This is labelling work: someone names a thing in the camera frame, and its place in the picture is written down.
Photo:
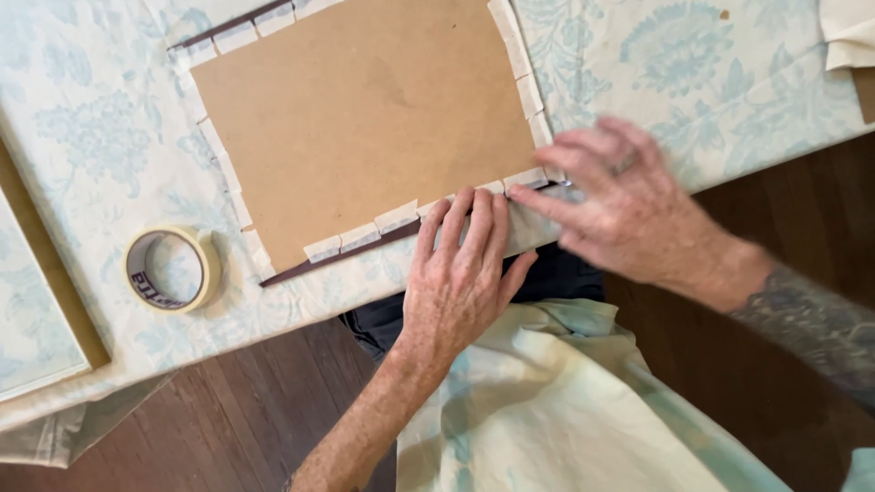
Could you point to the person's left hand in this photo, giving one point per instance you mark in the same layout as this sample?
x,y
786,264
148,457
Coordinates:
x,y
454,287

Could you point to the masking tape roll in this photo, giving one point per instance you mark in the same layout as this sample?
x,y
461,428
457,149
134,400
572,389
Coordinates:
x,y
208,263

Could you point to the row of masking tape strips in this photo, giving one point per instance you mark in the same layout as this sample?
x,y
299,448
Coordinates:
x,y
396,215

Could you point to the brown cardboard backing board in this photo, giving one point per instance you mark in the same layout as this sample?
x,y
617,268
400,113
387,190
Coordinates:
x,y
355,116

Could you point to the floral fabric covered board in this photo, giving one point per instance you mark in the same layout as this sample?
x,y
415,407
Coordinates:
x,y
27,321

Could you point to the dark brown picture frame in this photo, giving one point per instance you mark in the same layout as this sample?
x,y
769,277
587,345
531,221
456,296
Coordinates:
x,y
342,251

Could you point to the cream folded cloth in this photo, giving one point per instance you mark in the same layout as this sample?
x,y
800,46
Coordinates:
x,y
847,31

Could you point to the person's right hand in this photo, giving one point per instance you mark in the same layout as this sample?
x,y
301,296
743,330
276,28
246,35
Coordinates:
x,y
636,212

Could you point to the pale blue floral tablecloth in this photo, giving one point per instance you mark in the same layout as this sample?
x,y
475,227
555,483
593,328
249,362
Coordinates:
x,y
683,68

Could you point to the pale green fabric sheet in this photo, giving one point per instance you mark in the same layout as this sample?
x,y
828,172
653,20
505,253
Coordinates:
x,y
560,410

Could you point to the person's dark trousers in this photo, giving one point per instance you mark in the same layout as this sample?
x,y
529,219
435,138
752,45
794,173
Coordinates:
x,y
554,277

